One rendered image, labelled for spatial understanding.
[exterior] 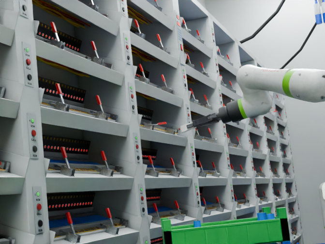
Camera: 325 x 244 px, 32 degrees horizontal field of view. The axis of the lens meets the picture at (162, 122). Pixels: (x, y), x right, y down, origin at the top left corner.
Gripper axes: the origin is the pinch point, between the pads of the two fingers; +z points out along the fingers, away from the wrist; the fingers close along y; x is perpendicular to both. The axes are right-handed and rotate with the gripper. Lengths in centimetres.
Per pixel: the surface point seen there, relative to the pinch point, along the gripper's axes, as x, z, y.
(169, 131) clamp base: 0.7, 8.6, -1.0
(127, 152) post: -11, 10, -52
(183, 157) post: -10.0, 11.8, 18.0
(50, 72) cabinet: 22, 23, -73
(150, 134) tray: -3.2, 7.8, -30.0
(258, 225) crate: -48, -42, -110
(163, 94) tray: 16.4, 4.3, -9.1
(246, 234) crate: -50, -39, -111
